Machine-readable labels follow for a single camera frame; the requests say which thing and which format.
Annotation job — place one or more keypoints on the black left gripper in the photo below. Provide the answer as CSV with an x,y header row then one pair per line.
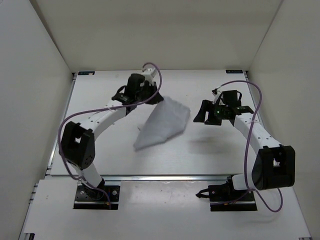
x,y
156,98

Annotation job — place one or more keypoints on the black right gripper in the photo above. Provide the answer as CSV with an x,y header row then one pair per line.
x,y
206,106

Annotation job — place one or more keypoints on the white fabric skirt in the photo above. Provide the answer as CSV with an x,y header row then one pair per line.
x,y
168,119

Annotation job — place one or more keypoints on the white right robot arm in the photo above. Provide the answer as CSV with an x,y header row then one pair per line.
x,y
274,164

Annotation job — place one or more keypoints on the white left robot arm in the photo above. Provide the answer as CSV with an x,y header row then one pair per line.
x,y
78,138

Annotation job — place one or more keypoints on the right teal corner label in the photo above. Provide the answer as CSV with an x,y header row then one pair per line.
x,y
234,71

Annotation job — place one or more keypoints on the teal corner label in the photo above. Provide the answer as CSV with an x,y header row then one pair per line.
x,y
234,71
86,73

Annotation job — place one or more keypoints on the left teal corner label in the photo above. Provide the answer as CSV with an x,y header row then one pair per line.
x,y
86,73

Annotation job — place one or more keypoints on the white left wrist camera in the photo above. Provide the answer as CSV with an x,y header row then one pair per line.
x,y
149,74

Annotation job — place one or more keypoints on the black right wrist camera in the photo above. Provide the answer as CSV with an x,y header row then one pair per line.
x,y
232,98

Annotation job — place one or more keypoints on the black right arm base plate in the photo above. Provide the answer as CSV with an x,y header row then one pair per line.
x,y
223,198

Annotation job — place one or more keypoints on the aluminium table edge rail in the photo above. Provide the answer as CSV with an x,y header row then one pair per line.
x,y
167,178

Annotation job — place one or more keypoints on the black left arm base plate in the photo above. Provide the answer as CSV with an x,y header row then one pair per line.
x,y
90,199

